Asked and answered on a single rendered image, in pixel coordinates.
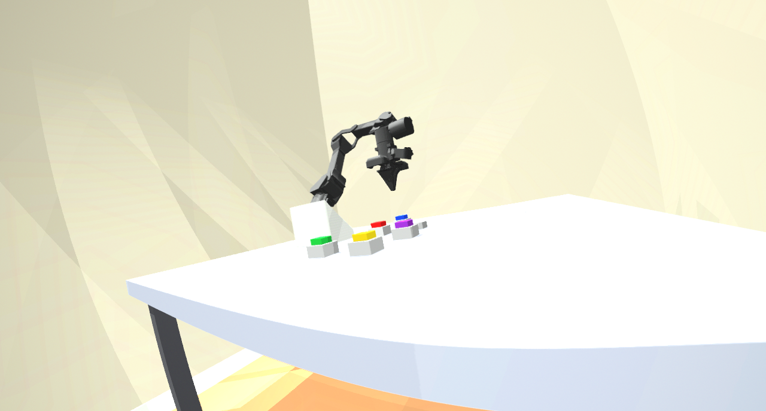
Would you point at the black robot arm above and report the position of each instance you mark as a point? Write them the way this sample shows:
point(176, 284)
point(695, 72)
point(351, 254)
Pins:
point(330, 186)

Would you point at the red button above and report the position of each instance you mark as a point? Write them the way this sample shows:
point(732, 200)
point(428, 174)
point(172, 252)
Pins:
point(381, 229)

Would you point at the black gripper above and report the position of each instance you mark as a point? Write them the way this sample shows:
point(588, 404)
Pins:
point(389, 168)

